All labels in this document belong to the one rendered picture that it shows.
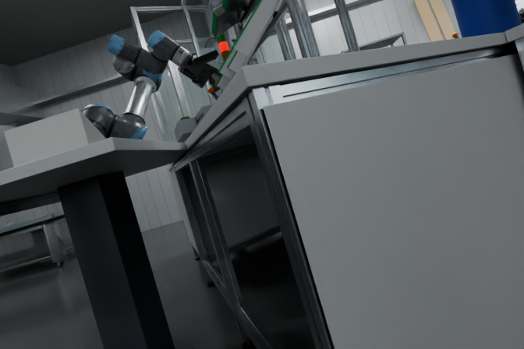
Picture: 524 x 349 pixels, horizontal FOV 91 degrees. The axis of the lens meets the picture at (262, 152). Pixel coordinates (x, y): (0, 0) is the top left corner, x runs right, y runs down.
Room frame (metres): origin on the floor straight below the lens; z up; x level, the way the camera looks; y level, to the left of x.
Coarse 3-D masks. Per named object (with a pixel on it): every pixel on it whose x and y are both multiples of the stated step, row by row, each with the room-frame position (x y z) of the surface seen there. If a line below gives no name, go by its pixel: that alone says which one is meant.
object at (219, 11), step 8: (248, 0) 0.85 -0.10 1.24; (240, 8) 0.86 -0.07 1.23; (216, 16) 0.81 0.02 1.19; (224, 16) 0.83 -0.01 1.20; (232, 16) 0.87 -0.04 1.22; (240, 16) 0.92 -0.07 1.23; (216, 24) 0.84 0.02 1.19; (224, 24) 0.88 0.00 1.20; (232, 24) 0.93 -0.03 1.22; (216, 32) 0.89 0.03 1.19; (224, 32) 0.93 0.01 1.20
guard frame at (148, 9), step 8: (136, 8) 1.81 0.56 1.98; (144, 8) 1.83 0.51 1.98; (152, 8) 1.85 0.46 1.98; (160, 8) 1.88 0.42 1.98; (168, 8) 1.90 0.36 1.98; (176, 8) 1.93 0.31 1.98; (280, 8) 2.31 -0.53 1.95; (136, 16) 1.80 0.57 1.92; (136, 24) 1.79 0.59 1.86; (288, 32) 2.30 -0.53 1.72; (144, 40) 1.80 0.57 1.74; (184, 40) 2.43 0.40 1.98; (288, 40) 2.30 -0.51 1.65; (144, 48) 1.80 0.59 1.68; (160, 96) 1.80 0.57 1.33; (160, 104) 1.79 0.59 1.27; (160, 128) 2.25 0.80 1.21; (168, 128) 1.80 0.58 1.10; (168, 136) 1.79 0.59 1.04
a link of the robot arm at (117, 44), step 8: (112, 40) 0.99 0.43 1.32; (120, 40) 1.00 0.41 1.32; (112, 48) 1.00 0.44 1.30; (120, 48) 1.00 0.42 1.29; (128, 48) 1.01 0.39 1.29; (136, 48) 1.03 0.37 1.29; (120, 56) 1.03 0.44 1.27; (128, 56) 1.02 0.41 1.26; (136, 56) 1.03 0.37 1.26; (120, 64) 1.17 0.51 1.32; (128, 64) 1.17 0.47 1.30; (120, 72) 1.33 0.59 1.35; (128, 72) 1.34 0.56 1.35
